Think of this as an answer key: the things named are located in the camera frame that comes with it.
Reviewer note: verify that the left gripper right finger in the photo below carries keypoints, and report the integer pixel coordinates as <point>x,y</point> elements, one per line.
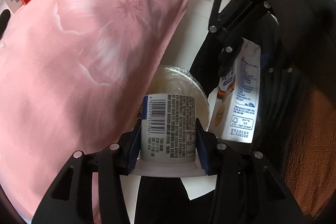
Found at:
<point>246,190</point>

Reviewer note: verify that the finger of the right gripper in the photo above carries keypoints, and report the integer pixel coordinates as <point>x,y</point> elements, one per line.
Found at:
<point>264,61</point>

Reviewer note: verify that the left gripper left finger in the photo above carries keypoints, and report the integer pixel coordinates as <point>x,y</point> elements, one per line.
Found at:
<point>69,197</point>

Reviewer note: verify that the white blue milk carton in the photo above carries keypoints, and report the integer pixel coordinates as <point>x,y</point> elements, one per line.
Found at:
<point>235,111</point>

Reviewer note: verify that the white yogurt cup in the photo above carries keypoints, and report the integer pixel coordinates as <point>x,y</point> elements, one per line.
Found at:
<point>168,137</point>

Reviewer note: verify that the pink floral bedspread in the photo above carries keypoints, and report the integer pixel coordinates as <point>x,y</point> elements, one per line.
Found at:
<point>73,75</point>

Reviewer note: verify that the black foam cylinder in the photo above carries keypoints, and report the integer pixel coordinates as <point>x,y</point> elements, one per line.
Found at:
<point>4,19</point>

